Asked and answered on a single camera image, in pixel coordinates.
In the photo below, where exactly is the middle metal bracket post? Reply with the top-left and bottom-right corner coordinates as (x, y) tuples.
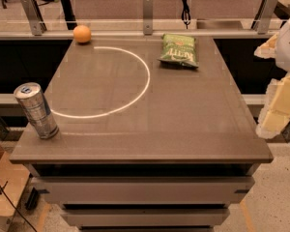
(143, 0), (153, 35)

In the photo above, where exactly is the black floor cable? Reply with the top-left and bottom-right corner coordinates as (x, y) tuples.
(0, 169), (39, 232)

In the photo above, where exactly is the green chip bag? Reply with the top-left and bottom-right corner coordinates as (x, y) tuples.
(159, 34), (198, 69)

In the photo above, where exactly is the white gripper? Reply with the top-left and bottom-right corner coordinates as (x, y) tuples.
(254, 18), (290, 139)

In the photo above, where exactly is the wooden box at left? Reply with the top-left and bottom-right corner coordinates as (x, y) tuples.
(0, 146), (29, 232)

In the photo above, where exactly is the right metal bracket post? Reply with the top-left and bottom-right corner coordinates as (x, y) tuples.
(255, 0), (278, 34)

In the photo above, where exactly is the silver redbull can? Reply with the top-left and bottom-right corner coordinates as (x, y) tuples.
(14, 82), (58, 139)

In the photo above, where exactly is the grey drawer cabinet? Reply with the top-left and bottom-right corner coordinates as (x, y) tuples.
(11, 37), (273, 232)

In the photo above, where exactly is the black hanging cable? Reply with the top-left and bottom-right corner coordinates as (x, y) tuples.
(179, 0), (192, 30)

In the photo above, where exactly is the left metal bracket post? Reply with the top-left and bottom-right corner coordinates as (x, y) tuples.
(20, 0), (46, 36)

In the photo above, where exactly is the metal bracket post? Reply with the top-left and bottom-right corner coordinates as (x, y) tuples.
(20, 0), (46, 36)
(255, 0), (278, 34)
(143, 0), (153, 35)

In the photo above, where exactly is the orange fruit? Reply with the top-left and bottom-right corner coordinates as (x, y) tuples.
(72, 25), (91, 44)

